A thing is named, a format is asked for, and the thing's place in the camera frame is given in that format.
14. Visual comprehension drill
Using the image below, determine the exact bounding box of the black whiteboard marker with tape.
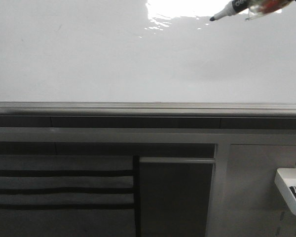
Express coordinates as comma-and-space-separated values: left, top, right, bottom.
210, 0, 292, 22

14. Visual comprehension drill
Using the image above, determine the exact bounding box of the white pegboard panel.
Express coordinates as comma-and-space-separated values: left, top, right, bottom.
206, 145, 296, 237

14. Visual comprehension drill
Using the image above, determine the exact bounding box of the grey cloth with black stripes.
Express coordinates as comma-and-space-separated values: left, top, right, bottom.
0, 155, 139, 237

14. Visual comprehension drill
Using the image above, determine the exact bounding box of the white plastic marker tray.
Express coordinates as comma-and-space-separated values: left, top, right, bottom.
274, 168, 296, 216

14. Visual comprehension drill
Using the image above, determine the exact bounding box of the black capped marker in tray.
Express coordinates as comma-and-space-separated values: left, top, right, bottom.
289, 186, 296, 199

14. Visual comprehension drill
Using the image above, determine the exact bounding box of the dark cabinet panel with rail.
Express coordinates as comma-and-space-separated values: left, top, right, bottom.
140, 157, 215, 237

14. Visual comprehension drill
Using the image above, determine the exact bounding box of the white whiteboard with aluminium frame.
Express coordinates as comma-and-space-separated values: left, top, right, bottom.
0, 0, 296, 117

